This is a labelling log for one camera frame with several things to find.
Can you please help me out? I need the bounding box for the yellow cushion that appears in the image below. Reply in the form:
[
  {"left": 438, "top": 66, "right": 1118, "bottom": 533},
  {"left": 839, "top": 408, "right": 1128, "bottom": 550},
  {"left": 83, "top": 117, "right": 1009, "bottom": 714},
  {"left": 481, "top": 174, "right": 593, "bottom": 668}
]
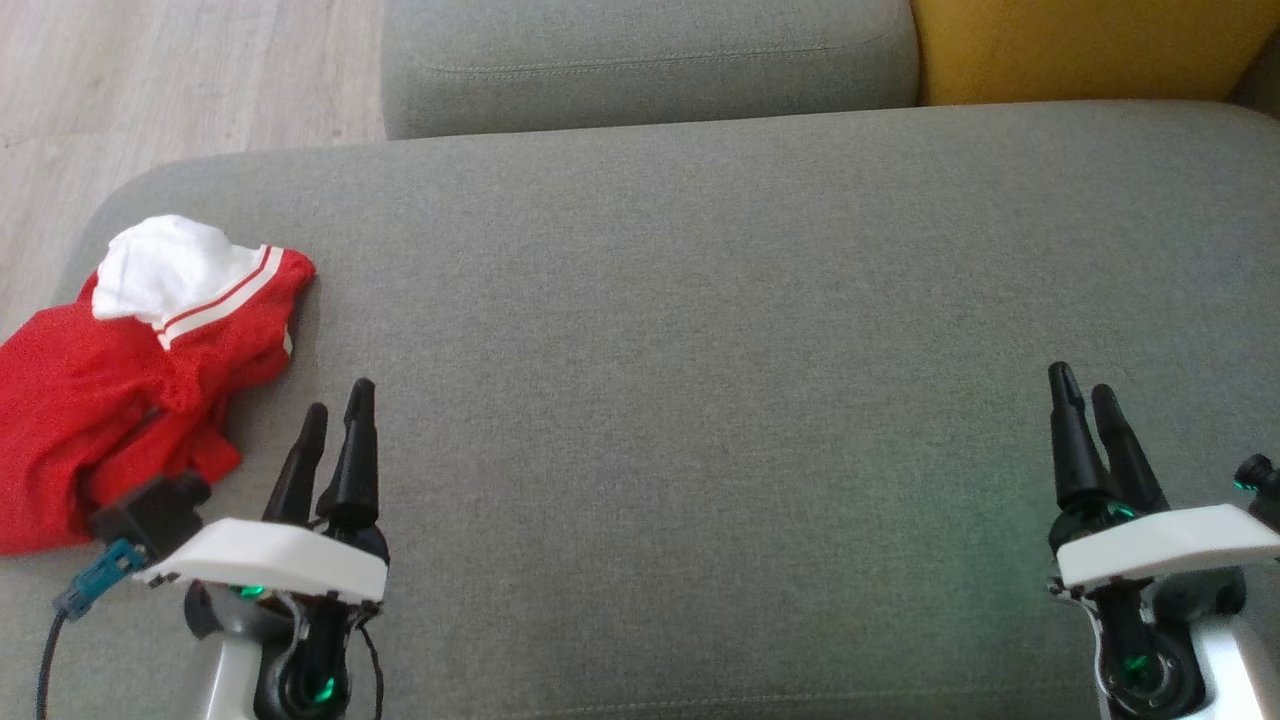
[{"left": 910, "top": 0, "right": 1280, "bottom": 107}]

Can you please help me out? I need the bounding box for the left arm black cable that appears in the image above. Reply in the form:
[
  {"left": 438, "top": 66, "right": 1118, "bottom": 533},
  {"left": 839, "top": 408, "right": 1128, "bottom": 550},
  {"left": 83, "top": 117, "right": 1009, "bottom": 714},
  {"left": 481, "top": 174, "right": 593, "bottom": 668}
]
[{"left": 35, "top": 540, "right": 147, "bottom": 720}]

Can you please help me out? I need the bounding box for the grey sofa back cushion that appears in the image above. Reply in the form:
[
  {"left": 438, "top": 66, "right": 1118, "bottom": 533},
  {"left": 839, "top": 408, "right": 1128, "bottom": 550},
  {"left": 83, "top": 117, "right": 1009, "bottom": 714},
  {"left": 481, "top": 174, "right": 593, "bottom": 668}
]
[{"left": 382, "top": 0, "right": 921, "bottom": 140}]

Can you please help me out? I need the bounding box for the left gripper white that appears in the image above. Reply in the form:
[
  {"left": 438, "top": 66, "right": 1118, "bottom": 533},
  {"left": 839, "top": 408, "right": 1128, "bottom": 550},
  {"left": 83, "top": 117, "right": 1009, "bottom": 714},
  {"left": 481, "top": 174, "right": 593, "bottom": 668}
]
[{"left": 135, "top": 378, "right": 389, "bottom": 720}]

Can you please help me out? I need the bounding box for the grey fabric sofa seat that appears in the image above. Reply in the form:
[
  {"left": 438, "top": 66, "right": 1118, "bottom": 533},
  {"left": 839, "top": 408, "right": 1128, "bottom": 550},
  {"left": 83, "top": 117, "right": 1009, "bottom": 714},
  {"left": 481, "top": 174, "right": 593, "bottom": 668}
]
[{"left": 0, "top": 100, "right": 1280, "bottom": 720}]

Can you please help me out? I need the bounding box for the red garment white trim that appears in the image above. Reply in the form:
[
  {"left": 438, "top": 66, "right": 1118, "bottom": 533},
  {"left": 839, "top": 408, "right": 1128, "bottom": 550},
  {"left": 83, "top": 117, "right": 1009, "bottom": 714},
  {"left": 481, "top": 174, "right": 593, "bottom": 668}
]
[{"left": 0, "top": 270, "right": 301, "bottom": 557}]

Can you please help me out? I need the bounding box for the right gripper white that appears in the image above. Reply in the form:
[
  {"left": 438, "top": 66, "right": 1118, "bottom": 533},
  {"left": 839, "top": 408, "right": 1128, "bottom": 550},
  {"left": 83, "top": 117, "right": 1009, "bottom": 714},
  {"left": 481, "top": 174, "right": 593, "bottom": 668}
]
[{"left": 1047, "top": 362, "right": 1280, "bottom": 720}]

